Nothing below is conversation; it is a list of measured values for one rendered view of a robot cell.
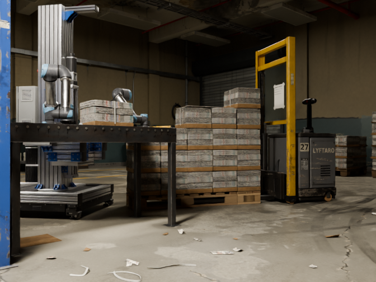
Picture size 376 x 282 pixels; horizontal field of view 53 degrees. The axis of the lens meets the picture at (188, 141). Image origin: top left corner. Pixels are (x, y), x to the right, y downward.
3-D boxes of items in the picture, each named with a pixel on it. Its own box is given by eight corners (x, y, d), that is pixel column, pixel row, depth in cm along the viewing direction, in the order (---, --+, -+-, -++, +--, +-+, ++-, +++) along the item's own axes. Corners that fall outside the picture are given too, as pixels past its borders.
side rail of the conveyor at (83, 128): (172, 142, 317) (172, 127, 317) (177, 142, 313) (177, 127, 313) (-1, 142, 227) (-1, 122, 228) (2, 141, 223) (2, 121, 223)
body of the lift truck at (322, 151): (266, 195, 490) (266, 133, 491) (301, 193, 508) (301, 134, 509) (298, 203, 425) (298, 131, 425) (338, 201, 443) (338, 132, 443)
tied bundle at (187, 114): (174, 129, 434) (174, 109, 434) (198, 130, 444) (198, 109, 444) (186, 128, 398) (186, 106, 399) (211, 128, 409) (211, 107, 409)
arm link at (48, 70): (60, 119, 353) (59, 69, 317) (43, 118, 348) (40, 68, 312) (60, 111, 361) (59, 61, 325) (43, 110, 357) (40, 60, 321)
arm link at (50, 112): (59, 108, 317) (59, 121, 317) (45, 107, 314) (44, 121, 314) (59, 107, 310) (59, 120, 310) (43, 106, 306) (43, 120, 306)
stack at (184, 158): (125, 205, 416) (125, 128, 416) (223, 199, 454) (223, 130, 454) (132, 210, 379) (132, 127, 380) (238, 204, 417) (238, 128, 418)
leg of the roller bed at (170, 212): (172, 224, 316) (172, 142, 317) (177, 225, 312) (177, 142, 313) (167, 225, 313) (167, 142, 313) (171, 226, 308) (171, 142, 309)
